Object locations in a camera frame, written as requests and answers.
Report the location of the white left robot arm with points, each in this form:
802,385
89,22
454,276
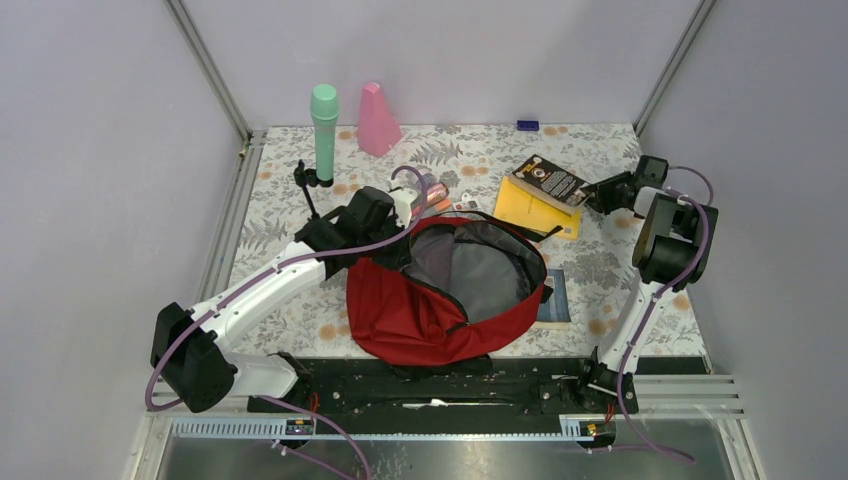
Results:
195,349

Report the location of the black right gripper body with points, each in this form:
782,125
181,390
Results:
615,186

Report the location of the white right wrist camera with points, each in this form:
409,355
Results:
643,201

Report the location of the red backpack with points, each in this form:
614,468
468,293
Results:
470,286

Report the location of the floral table mat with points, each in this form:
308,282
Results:
471,160

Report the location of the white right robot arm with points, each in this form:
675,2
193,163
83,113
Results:
670,253

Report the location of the pink capped tube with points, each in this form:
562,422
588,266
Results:
435,194

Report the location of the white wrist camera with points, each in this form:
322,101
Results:
405,200
643,201

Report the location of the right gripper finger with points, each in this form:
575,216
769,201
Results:
592,202
592,188

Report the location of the dark blue book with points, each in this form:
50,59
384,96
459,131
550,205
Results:
553,313

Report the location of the black mini tripod stand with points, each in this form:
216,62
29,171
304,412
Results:
306,178

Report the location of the pink cone block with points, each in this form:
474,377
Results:
378,130

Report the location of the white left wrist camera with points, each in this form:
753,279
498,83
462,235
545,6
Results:
405,200

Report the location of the small blue block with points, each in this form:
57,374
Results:
527,125

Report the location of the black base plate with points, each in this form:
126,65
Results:
479,396

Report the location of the clear glitter jar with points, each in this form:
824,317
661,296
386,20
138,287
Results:
423,177

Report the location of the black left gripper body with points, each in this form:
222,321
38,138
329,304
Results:
387,254

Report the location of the green toy microphone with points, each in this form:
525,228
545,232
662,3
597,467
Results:
324,111

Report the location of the yellow book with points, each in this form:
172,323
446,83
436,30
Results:
518,207

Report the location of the black paperback book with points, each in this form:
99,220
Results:
550,183

